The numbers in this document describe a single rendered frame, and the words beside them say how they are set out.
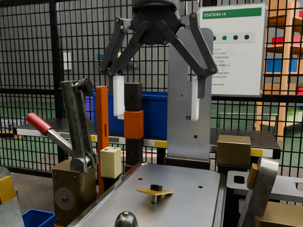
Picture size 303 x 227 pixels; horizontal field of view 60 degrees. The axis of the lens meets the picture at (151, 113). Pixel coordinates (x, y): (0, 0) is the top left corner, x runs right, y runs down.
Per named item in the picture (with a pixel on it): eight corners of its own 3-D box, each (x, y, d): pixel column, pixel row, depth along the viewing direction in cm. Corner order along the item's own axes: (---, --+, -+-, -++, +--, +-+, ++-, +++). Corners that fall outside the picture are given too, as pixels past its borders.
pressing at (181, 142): (208, 160, 69) (213, 26, 64) (167, 156, 73) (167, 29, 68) (208, 159, 70) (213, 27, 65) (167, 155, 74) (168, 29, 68)
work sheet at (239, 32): (261, 97, 89) (268, 2, 84) (195, 95, 96) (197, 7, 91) (261, 97, 91) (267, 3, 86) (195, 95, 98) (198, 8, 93)
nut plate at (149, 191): (155, 195, 43) (156, 188, 43) (135, 191, 45) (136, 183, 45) (173, 192, 51) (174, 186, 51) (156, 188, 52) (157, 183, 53)
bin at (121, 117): (171, 139, 79) (172, 96, 77) (92, 129, 93) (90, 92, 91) (190, 129, 93) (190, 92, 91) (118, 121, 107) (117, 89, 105)
